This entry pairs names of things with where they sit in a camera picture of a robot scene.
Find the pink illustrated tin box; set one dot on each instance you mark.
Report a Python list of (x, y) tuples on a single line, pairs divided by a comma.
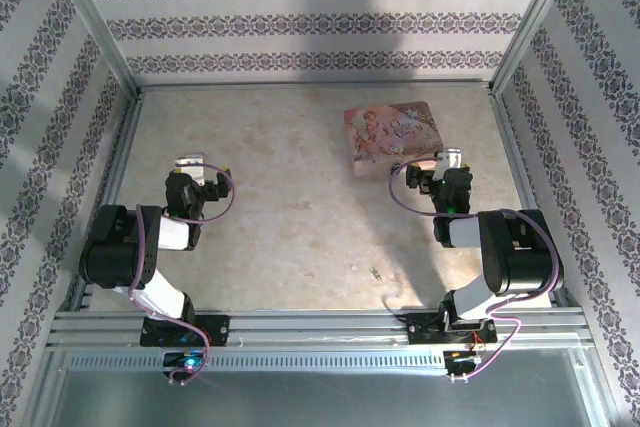
[(385, 132)]

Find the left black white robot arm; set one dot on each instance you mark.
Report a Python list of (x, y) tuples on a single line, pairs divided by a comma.
[(110, 247)]

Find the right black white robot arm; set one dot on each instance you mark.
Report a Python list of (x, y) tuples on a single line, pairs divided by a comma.
[(520, 252)]

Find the grey metal sheet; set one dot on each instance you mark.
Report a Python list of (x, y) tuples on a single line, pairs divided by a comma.
[(320, 397)]

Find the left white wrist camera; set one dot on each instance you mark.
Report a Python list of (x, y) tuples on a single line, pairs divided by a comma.
[(192, 167)]

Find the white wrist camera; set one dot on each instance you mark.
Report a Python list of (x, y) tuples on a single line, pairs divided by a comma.
[(192, 167), (450, 162)]

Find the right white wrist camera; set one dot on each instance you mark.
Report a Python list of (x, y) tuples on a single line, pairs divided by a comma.
[(450, 162)]

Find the aluminium side rail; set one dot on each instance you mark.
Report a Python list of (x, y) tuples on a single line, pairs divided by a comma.
[(112, 187), (520, 167)]

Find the aluminium wall-foot rail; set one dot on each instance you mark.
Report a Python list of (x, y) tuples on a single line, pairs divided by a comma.
[(310, 85)]

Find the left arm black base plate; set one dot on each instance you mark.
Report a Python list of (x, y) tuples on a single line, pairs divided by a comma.
[(220, 329)]

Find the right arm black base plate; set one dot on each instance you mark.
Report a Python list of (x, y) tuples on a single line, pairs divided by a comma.
[(425, 329)]

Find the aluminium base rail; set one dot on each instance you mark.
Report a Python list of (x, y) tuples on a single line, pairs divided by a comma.
[(320, 327)]

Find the aluminium corner post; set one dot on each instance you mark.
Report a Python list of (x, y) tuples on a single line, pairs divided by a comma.
[(95, 12), (535, 17)]

